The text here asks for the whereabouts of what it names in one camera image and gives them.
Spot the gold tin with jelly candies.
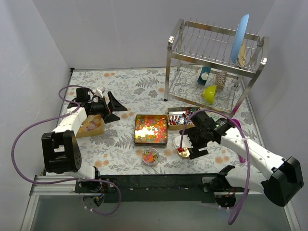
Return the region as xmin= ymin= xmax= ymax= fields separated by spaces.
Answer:
xmin=133 ymin=114 xmax=168 ymax=147

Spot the cream patterned plate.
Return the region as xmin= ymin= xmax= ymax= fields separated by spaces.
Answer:
xmin=237 ymin=40 xmax=246 ymax=68

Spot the blue plate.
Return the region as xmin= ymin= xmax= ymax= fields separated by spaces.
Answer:
xmin=230 ymin=14 xmax=250 ymax=64

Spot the floral tablecloth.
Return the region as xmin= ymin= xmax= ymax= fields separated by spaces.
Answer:
xmin=70 ymin=68 xmax=247 ymax=175

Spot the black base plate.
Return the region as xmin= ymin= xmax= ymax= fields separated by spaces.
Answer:
xmin=74 ymin=173 xmax=241 ymax=204

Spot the purple cable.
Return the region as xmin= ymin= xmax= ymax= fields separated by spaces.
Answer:
xmin=11 ymin=85 xmax=122 ymax=216
xmin=179 ymin=109 xmax=251 ymax=226

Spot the round gold lid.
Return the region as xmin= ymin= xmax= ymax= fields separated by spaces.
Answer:
xmin=177 ymin=147 xmax=190 ymax=158

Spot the aluminium rail frame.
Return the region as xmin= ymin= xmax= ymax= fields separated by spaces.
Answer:
xmin=22 ymin=181 xmax=301 ymax=231

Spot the gold tin with pale candies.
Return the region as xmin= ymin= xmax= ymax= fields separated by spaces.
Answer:
xmin=76 ymin=115 xmax=105 ymax=138

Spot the patterned mug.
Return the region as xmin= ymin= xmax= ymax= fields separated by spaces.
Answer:
xmin=215 ymin=71 xmax=227 ymax=90

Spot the magenta plastic scoop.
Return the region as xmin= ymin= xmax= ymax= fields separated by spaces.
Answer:
xmin=232 ymin=117 xmax=246 ymax=164

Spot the steel dish rack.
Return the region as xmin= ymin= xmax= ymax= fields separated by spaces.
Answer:
xmin=164 ymin=19 xmax=269 ymax=116

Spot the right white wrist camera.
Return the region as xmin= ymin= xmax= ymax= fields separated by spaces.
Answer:
xmin=172 ymin=135 xmax=193 ymax=152

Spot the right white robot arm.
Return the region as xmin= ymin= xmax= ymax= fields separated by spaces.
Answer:
xmin=180 ymin=110 xmax=304 ymax=207

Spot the teal cup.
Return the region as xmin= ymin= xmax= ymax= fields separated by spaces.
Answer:
xmin=197 ymin=66 xmax=211 ymax=86

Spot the gold tin with lollipops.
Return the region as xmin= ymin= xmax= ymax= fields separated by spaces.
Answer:
xmin=167 ymin=107 xmax=200 ymax=130

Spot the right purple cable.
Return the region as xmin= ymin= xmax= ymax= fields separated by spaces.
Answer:
xmin=179 ymin=109 xmax=251 ymax=226

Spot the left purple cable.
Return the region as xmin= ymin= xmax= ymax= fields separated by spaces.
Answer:
xmin=11 ymin=85 xmax=122 ymax=216

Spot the clear glass jar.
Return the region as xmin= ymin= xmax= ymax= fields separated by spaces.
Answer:
xmin=142 ymin=148 xmax=159 ymax=167

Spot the yellow-green plastic bowl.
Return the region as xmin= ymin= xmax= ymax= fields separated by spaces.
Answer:
xmin=203 ymin=85 xmax=217 ymax=104

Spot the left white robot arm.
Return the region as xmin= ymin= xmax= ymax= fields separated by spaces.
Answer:
xmin=41 ymin=87 xmax=127 ymax=193

